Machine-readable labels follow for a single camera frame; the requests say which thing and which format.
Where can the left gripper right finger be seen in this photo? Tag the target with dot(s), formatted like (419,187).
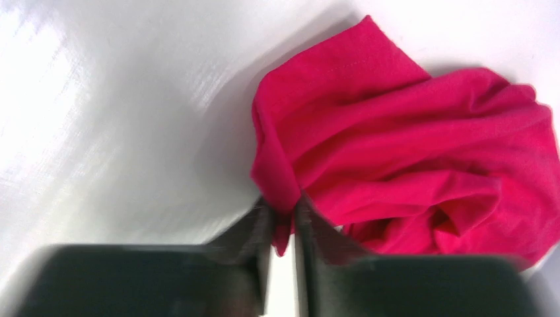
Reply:
(338,277)

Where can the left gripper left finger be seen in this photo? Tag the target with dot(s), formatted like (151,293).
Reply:
(226,276)

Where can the red t-shirt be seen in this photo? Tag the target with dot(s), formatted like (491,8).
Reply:
(405,162)

